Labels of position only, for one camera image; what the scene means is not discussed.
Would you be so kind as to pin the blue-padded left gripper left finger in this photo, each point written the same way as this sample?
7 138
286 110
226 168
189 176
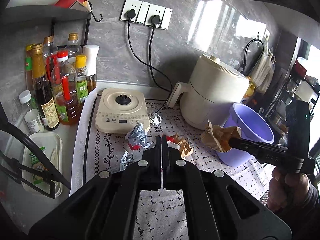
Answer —
151 178

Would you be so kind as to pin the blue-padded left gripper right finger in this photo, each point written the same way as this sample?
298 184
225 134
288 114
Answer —
171 178

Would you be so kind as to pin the brown paper bag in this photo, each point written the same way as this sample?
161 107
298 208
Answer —
217 137

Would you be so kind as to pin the person's right hand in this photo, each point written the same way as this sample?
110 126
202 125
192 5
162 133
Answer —
287 189

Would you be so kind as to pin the orange brown snack wrapper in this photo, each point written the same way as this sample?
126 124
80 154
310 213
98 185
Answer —
181 144

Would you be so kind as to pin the red torn wrapper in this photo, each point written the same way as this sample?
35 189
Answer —
134 147

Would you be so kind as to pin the white crumpled tissue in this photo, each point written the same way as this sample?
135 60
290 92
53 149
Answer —
173 145

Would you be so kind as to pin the crumpled silver blue wrapper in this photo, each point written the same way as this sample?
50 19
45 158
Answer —
138 136

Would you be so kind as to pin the crumpled foil ball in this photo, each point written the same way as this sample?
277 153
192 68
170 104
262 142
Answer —
155 118

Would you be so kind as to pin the white patterned table mat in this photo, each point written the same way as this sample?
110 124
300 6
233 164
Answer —
161 214

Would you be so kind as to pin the purple plastic bucket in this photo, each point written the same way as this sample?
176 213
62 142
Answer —
253 127

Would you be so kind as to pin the cream induction cooker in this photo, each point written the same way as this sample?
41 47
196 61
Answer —
120 110

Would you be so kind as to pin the white container on rack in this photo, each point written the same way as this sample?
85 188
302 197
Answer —
305 92

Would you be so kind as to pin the black dish rack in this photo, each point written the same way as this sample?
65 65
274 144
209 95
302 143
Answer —
276 113

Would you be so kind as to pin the cream air fryer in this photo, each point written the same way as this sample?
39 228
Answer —
210 92

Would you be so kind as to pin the yellow dish soap bottle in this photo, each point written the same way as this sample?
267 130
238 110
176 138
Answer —
249 92

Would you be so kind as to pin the hanging white plastic bags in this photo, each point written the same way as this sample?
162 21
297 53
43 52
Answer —
262 73

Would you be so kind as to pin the dark soy sauce bottle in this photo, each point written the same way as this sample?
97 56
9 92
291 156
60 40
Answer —
42 91

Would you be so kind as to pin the small white capped bottle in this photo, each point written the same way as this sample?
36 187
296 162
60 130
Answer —
30 113

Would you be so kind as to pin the red capped oil bottle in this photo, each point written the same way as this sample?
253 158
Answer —
63 80

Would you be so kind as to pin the yellow capped green label bottle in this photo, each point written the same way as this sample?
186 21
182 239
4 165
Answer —
81 77

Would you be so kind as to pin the white capped spray bottle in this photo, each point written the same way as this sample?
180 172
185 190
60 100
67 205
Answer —
91 52

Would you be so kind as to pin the clear gold capped bottle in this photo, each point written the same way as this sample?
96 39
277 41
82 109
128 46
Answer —
49 50
73 47

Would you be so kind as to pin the green label dark bottle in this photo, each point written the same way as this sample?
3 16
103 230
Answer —
28 67

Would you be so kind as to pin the black spice shelf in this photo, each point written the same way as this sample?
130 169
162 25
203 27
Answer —
55 14

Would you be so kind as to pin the white wall socket panel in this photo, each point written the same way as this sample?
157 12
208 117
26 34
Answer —
144 13

